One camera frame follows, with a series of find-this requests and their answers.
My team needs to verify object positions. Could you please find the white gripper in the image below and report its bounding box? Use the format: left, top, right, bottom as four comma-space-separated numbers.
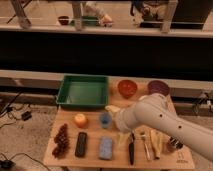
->
105, 105, 132, 148

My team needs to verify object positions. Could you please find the dark red grape bunch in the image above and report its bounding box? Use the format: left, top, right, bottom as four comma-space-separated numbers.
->
52, 124, 69, 158

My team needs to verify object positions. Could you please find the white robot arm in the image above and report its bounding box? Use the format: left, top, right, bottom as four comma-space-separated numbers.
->
105, 93, 213, 162

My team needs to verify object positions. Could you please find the red bowl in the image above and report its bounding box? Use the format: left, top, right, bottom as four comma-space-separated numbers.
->
118, 80, 138, 99

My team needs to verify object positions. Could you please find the purple bowl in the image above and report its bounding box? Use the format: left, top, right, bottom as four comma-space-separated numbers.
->
148, 80, 170, 96

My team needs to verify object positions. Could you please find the blue cup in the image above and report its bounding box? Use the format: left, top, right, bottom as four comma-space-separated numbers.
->
99, 112, 112, 129

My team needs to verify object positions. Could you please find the blue sponge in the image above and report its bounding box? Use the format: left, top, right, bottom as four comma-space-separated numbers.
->
99, 137, 113, 160

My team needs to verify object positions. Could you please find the metal fork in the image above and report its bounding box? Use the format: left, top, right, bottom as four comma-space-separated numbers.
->
140, 132, 151, 161

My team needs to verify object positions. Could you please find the orange fruit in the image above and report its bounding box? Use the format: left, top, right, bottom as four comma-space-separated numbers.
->
74, 113, 87, 128

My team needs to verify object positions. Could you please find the wooden table top board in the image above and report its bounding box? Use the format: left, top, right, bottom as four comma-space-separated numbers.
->
42, 77, 196, 170

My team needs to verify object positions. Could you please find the black remote control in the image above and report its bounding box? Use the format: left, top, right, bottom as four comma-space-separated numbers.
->
75, 132, 87, 157

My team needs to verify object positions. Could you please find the green plastic tray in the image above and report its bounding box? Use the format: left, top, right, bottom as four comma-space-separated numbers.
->
56, 75, 109, 109

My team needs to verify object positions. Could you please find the black power adapter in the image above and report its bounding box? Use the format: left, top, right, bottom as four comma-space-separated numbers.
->
21, 111, 32, 121

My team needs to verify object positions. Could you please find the black handled knife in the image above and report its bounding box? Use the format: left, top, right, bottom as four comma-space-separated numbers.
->
128, 133, 135, 165

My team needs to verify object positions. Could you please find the black floor cable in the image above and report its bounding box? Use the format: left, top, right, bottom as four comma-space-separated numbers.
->
0, 92, 51, 171

